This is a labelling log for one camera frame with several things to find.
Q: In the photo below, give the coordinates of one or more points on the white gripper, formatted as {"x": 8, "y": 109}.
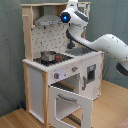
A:
{"x": 73, "y": 4}

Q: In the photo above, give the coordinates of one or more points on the white oven door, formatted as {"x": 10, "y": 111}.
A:
{"x": 62, "y": 103}

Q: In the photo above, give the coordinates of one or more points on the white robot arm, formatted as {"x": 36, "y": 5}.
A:
{"x": 107, "y": 43}

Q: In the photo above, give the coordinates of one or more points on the wooden toy kitchen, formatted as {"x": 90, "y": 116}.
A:
{"x": 39, "y": 78}

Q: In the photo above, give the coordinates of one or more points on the toy microwave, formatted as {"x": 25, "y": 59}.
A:
{"x": 85, "y": 8}

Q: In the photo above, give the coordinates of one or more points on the grey range hood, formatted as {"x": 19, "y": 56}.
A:
{"x": 48, "y": 17}

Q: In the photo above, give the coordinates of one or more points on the black toy faucet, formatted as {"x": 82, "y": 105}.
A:
{"x": 71, "y": 44}

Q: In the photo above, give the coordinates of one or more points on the grey toy sink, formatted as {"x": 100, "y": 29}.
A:
{"x": 78, "y": 51}

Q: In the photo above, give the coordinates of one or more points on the black stove top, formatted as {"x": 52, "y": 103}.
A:
{"x": 59, "y": 58}

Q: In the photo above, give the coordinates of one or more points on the silver toy pot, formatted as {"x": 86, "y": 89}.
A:
{"x": 48, "y": 56}

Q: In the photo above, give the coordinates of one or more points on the right red stove knob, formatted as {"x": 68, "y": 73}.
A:
{"x": 74, "y": 69}

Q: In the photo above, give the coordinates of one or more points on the red stove knob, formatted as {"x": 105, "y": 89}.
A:
{"x": 74, "y": 69}
{"x": 56, "y": 75}

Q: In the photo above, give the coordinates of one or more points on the cabinet door with dispenser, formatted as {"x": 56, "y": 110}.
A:
{"x": 91, "y": 77}

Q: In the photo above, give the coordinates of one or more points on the left red stove knob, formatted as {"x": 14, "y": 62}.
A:
{"x": 56, "y": 75}

